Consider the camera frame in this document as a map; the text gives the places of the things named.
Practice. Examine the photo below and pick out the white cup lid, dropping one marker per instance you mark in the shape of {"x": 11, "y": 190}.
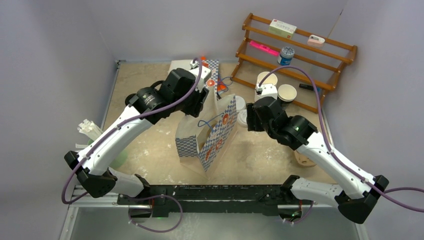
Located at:
{"x": 242, "y": 118}
{"x": 240, "y": 103}

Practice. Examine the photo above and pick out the white cup lid near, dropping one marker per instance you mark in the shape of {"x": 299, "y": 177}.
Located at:
{"x": 242, "y": 118}

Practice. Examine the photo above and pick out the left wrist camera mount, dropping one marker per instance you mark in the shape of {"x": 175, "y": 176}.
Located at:
{"x": 201, "y": 72}

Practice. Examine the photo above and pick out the white green box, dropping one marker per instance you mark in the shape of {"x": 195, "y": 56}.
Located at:
{"x": 282, "y": 29}

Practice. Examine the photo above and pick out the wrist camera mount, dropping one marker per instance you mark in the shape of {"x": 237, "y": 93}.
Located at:
{"x": 201, "y": 72}
{"x": 265, "y": 90}

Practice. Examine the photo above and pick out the dark paper cup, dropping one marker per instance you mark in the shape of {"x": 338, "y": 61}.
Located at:
{"x": 286, "y": 94}

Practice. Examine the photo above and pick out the blue white jar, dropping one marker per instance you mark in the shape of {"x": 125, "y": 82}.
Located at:
{"x": 285, "y": 56}

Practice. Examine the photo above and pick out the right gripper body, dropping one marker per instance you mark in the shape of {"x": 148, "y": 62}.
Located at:
{"x": 261, "y": 126}

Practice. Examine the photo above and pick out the stack of flat paper bags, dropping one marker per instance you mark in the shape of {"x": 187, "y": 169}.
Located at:
{"x": 222, "y": 83}

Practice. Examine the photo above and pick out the pink highlighter pen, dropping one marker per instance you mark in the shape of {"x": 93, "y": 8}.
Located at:
{"x": 264, "y": 48}

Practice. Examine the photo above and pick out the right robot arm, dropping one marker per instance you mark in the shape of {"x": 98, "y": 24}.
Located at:
{"x": 355, "y": 192}

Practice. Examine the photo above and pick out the checkered paper bag blue handles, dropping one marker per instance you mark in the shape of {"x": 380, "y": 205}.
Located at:
{"x": 201, "y": 142}

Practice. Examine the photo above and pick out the black blue marker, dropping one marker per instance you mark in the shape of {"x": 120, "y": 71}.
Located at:
{"x": 306, "y": 87}

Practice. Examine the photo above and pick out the stack of black lids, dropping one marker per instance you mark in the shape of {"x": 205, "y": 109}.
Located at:
{"x": 128, "y": 98}

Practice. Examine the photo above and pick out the white pink small device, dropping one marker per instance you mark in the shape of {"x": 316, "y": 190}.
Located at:
{"x": 316, "y": 41}

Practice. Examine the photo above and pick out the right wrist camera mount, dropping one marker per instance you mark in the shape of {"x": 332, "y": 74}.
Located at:
{"x": 265, "y": 90}

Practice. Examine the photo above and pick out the stack of pulp carriers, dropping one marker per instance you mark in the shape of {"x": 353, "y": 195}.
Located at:
{"x": 303, "y": 161}

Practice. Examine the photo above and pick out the wrapped white straws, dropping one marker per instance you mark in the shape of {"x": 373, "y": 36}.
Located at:
{"x": 91, "y": 130}

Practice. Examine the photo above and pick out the black aluminium base frame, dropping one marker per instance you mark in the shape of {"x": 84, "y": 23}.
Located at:
{"x": 267, "y": 199}

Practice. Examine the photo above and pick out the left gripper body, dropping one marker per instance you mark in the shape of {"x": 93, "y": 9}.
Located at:
{"x": 192, "y": 106}

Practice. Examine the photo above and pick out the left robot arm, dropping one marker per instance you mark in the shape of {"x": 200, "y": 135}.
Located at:
{"x": 97, "y": 178}

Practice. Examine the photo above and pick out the white cup lid far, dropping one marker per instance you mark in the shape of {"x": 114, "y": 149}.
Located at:
{"x": 240, "y": 103}

